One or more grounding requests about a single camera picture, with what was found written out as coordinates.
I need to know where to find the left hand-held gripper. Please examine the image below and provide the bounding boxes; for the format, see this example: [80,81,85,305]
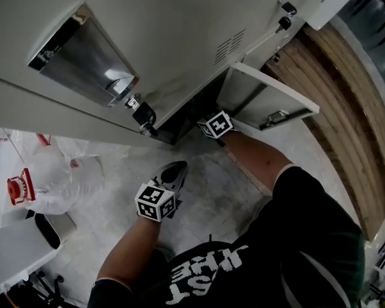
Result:
[134,160,189,223]

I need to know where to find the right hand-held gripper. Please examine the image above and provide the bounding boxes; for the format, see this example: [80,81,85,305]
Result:
[197,110,234,140]

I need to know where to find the grey metal locker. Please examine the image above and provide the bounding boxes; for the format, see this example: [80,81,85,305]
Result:
[0,0,321,149]

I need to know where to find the person's left forearm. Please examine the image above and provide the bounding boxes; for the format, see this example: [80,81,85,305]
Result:
[96,215,163,290]

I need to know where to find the person's right forearm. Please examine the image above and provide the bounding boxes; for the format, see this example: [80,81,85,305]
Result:
[223,130,295,192]

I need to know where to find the small white trash bin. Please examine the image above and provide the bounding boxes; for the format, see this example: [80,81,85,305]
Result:
[34,210,78,250]

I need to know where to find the wooden steps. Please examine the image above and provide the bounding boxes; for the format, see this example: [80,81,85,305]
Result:
[261,22,385,242]

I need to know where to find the person's dark green printed shirt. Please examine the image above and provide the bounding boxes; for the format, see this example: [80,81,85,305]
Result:
[88,165,366,308]

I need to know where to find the black office chair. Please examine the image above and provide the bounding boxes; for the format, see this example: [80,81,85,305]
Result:
[19,269,71,308]

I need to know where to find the white cabinet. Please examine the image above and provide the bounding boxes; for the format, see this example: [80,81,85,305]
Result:
[303,0,372,31]

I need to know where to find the white cardboard box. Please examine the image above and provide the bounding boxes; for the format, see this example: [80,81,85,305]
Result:
[0,216,64,298]

